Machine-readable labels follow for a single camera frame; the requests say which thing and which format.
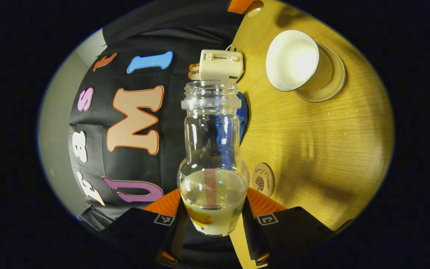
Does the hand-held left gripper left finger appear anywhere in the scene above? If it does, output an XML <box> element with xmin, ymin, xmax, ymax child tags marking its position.
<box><xmin>99</xmin><ymin>189</ymin><xmax>186</xmax><ymax>266</ymax></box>

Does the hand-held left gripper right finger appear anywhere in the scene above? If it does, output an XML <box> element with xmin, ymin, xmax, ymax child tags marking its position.
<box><xmin>239</xmin><ymin>187</ymin><xmax>354</xmax><ymax>267</ymax></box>

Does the round wooden coaster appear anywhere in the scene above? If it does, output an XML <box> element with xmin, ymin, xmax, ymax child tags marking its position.
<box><xmin>252</xmin><ymin>162</ymin><xmax>275</xmax><ymax>198</ymax></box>

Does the cream teacup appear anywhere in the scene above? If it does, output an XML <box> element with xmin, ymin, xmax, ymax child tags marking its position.
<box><xmin>266</xmin><ymin>30</ymin><xmax>333</xmax><ymax>92</ymax></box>

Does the glass water bottle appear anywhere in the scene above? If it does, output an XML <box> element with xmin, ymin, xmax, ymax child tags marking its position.
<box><xmin>177</xmin><ymin>80</ymin><xmax>250</xmax><ymax>236</ymax></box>

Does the white toaster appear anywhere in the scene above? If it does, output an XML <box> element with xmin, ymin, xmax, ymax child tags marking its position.
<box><xmin>199</xmin><ymin>50</ymin><xmax>244</xmax><ymax>83</ymax></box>

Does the blue towel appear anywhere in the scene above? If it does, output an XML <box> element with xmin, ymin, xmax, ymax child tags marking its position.
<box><xmin>236</xmin><ymin>92</ymin><xmax>249</xmax><ymax>144</ymax></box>

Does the cream saucer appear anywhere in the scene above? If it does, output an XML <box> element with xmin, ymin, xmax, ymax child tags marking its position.
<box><xmin>295</xmin><ymin>42</ymin><xmax>346</xmax><ymax>102</ymax></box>

